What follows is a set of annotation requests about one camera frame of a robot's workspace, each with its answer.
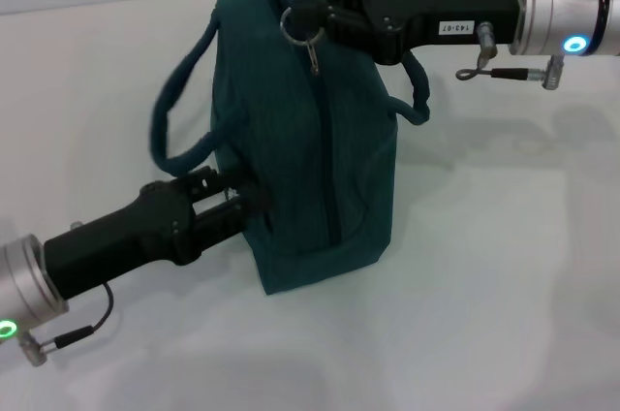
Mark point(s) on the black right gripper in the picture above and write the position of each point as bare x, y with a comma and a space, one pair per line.
436, 9

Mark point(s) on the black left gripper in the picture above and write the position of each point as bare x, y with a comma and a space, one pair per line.
126, 236

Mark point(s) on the dark teal fabric lunch bag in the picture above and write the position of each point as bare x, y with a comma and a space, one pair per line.
310, 149

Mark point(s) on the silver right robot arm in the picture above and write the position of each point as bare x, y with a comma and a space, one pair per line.
567, 4

